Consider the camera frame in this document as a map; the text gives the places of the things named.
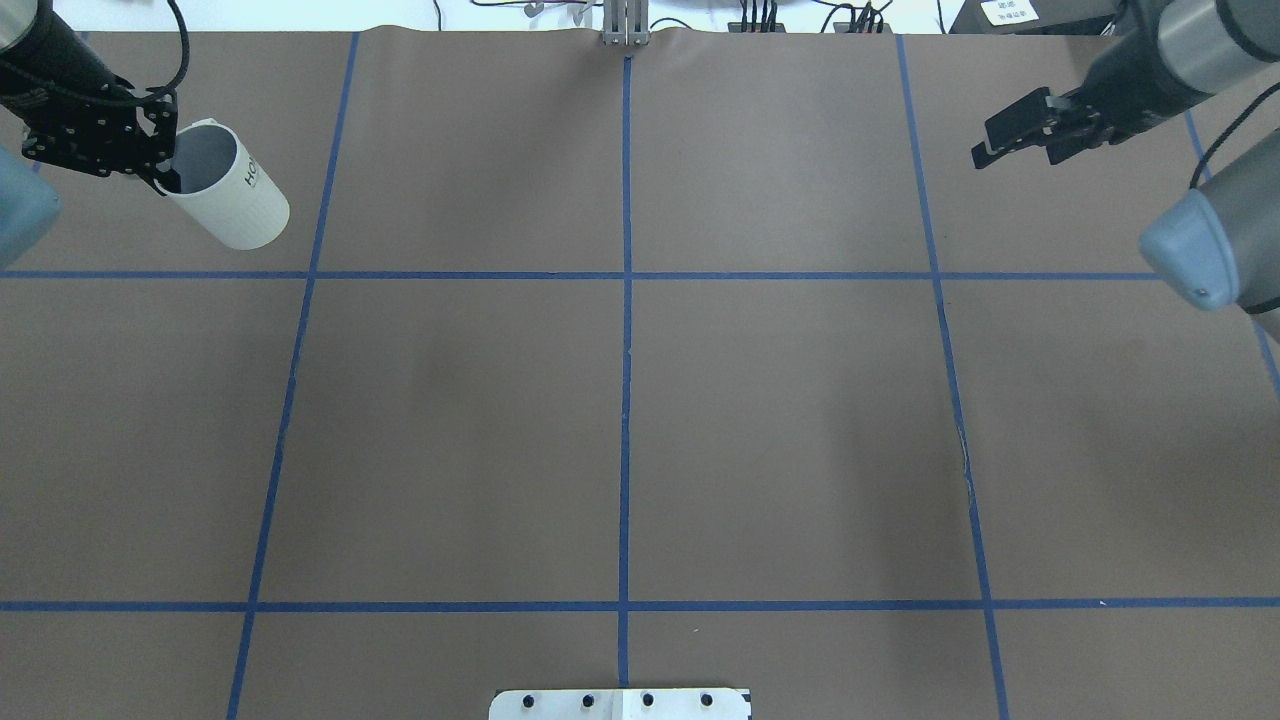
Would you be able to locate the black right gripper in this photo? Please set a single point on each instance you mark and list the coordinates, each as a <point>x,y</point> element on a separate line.
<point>1125,83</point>

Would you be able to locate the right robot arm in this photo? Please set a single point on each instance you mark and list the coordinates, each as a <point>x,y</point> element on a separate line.
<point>1217,245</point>

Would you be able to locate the aluminium frame post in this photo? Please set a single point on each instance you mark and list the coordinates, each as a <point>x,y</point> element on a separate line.
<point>625,23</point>

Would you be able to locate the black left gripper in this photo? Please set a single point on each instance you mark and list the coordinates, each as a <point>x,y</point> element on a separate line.
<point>62,62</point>

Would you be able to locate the white paper cup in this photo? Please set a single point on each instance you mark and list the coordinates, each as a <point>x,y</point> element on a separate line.
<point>226,189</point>

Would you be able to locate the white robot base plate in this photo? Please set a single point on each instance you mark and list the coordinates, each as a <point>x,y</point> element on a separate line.
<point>622,703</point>

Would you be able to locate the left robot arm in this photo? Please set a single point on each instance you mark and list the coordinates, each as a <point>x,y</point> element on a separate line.
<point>40,50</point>

